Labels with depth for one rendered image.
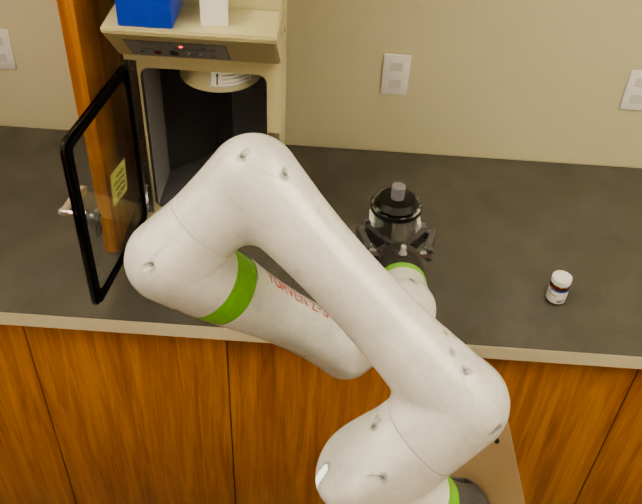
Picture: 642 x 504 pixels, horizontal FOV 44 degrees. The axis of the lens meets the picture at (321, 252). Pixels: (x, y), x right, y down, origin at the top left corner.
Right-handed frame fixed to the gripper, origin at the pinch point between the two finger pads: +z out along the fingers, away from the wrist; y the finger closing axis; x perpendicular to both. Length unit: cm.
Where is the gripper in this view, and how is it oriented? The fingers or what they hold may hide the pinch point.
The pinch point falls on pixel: (394, 221)
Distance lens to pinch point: 166.7
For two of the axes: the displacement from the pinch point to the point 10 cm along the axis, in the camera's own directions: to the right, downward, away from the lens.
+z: 0.3, -4.7, 8.8
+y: -10.0, -0.6, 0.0
